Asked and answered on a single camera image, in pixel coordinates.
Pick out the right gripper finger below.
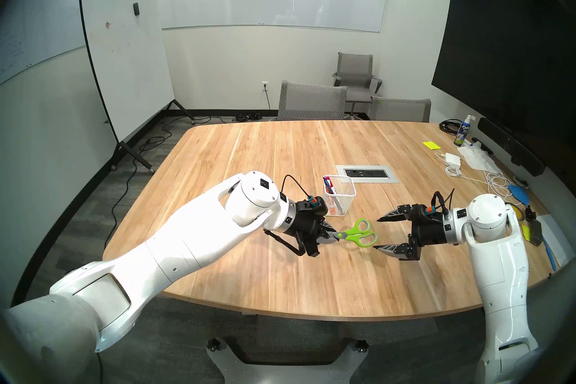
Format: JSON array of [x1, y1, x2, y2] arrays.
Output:
[[377, 205, 411, 223], [372, 243, 411, 262]]

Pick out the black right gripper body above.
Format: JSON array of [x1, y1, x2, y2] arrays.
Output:
[[406, 203, 449, 262]]

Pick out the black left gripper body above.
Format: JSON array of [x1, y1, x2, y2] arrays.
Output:
[[287, 202, 332, 259]]

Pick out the green handled scissors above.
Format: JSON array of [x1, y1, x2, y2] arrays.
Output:
[[335, 218, 378, 248]]

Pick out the red cap patterned marker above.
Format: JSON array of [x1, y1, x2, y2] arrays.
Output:
[[326, 180, 346, 214]]

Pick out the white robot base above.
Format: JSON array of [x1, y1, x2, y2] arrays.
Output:
[[206, 337, 369, 384]]

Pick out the white mesh pen holder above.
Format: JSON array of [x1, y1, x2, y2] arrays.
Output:
[[323, 175, 357, 217]]

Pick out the blue pen beside paper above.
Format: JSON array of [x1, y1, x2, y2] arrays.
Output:
[[543, 237, 558, 272]]

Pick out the silver table power outlet panel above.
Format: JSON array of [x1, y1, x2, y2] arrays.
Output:
[[336, 165, 399, 184]]

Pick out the white crumpled tissue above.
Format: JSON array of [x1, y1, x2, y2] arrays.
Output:
[[457, 145, 502, 173]]

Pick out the blue flat object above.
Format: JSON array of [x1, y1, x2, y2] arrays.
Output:
[[508, 184, 534, 204]]

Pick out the Expo cleaner spray bottle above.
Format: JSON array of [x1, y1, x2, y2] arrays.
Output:
[[454, 114, 475, 146]]

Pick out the grey mesh table chair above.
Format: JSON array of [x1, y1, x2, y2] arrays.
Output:
[[278, 80, 348, 121], [370, 97, 432, 123]]

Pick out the grey yellow eraser block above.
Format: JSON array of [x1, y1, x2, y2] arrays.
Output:
[[522, 219, 545, 247]]

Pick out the black video sound bar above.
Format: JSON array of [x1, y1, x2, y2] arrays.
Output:
[[477, 117, 546, 177]]

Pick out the white paper sheet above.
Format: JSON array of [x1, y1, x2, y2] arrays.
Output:
[[538, 214, 576, 269]]

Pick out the grey office chair with armrests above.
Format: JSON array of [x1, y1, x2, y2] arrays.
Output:
[[332, 52, 383, 118]]

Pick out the mobile whiteboard on stand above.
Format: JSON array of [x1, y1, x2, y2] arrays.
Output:
[[78, 0, 196, 174]]

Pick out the black left gripper cable loop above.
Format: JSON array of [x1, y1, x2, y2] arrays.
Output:
[[263, 228, 303, 256]]

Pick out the black right camera cable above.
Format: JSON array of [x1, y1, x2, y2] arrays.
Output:
[[431, 188, 456, 214]]

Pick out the black camera cable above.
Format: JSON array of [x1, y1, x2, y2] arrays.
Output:
[[281, 175, 312, 202], [431, 188, 456, 214]]

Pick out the black left camera cable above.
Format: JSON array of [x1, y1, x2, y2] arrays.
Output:
[[281, 175, 312, 202]]

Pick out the white charger cable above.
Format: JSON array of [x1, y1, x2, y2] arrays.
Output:
[[434, 153, 518, 206]]

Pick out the black floor cable bundle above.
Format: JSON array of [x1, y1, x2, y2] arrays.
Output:
[[232, 112, 275, 123]]

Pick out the large black wall screen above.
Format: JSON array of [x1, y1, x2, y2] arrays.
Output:
[[431, 0, 576, 150]]

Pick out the wall whiteboard with writing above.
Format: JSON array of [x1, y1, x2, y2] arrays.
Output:
[[0, 0, 138, 87]]

